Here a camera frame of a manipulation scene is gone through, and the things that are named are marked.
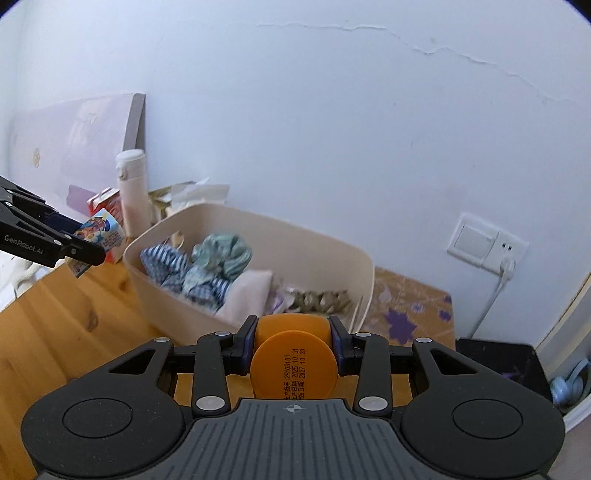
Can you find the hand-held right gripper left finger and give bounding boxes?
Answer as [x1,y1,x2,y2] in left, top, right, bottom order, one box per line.
[108,315,259,414]

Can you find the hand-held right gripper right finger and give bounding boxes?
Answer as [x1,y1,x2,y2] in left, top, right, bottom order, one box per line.
[328,315,482,412]

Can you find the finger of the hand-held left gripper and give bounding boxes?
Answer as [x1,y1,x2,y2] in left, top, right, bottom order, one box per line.
[8,202,108,267]
[0,174,85,238]

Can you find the colourful snack packet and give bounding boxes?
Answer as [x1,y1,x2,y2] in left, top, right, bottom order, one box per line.
[68,208,125,278]

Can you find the orange lidded bottle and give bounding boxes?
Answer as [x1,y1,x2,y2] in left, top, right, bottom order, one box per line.
[250,314,341,400]

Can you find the beige plastic storage bin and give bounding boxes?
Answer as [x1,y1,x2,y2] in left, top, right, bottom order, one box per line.
[122,204,375,345]

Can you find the blue gingham floral cloth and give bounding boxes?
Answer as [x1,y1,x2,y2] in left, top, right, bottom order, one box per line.
[139,243,230,306]

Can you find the wooden desktop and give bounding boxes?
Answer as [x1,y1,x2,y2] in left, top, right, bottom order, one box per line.
[0,262,456,480]

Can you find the white cloth bag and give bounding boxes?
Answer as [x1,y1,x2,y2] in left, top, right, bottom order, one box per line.
[0,255,52,306]

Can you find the crumpled gold wrapper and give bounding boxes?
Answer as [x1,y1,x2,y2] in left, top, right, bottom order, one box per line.
[290,287,355,315]

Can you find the red cardboard box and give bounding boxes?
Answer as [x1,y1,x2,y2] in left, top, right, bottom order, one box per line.
[87,186,126,265]

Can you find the pink board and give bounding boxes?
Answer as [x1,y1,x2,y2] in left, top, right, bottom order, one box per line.
[8,93,148,219]

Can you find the white thermos bottle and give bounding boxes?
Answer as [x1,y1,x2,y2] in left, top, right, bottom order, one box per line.
[115,148,153,239]

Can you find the purple flower mat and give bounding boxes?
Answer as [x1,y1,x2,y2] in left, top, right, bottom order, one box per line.
[359,266,456,354]

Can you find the green floral cloth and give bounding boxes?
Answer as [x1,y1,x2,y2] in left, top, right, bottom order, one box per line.
[191,232,254,280]

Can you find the gold cardboard box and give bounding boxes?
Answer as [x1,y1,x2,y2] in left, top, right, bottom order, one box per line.
[148,186,177,223]

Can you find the white tissue sheet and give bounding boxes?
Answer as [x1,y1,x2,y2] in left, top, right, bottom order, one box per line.
[170,177,231,216]

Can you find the black box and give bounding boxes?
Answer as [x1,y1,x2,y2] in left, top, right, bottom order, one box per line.
[455,338,553,408]

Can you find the white cabinet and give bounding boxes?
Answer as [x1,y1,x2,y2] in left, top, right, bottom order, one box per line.
[534,271,591,431]

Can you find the light blue headphones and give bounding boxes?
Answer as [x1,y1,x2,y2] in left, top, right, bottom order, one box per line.
[549,359,590,408]

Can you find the white plug with cable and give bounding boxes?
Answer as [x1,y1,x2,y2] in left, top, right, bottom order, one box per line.
[465,257,519,341]

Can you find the white wall socket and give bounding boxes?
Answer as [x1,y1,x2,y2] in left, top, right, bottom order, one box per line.
[446,212,530,273]

